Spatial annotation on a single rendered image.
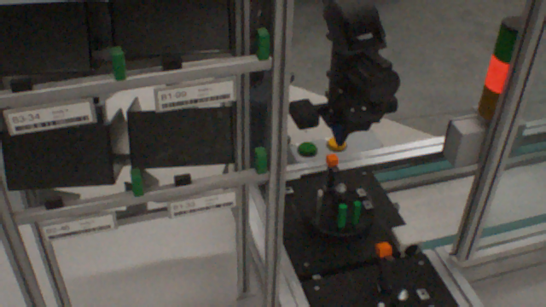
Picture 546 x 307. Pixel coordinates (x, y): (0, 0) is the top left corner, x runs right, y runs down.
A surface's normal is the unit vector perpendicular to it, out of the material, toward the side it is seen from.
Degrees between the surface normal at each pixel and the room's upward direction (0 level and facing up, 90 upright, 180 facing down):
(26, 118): 90
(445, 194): 0
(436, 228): 0
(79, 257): 0
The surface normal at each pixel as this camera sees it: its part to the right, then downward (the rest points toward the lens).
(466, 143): 0.29, 0.60
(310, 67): 0.02, -0.78
